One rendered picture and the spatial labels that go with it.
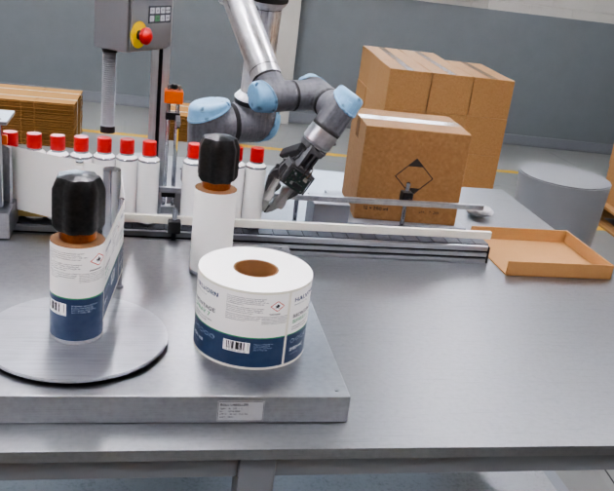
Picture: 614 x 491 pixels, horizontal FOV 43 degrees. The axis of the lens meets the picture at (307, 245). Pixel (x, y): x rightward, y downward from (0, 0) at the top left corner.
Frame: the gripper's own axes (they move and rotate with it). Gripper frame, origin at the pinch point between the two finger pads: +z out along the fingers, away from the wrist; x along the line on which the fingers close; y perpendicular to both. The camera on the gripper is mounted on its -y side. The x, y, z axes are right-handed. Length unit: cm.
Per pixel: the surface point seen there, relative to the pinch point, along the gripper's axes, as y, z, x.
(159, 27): -7.5, -20.7, -44.7
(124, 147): 1.2, 6.1, -37.1
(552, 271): 13, -29, 69
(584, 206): -146, -55, 175
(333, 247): 5.8, -1.7, 18.9
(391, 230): 4.9, -13.4, 29.0
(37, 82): -550, 131, -70
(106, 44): -2, -11, -53
